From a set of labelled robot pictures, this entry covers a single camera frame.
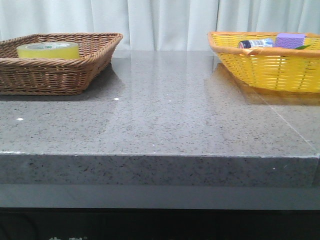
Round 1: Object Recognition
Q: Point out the small black-capped bottle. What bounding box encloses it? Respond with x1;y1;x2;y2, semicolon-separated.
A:
237;38;274;49

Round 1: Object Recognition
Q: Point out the yellow packing tape roll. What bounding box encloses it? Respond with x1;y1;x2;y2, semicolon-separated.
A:
16;41;80;60

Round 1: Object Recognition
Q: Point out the green leaf toy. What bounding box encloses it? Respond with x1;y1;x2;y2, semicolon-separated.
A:
295;44;311;50

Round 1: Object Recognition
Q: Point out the brown wicker basket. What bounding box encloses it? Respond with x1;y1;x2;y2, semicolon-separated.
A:
0;32;123;96

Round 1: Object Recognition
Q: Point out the purple foam block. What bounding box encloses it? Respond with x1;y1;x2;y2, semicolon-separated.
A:
274;33;306;49

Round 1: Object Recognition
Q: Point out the yellow woven basket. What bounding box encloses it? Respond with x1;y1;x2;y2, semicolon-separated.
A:
207;31;320;93

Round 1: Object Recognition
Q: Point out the pale grey curtain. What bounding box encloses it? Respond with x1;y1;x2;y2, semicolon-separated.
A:
0;0;320;51

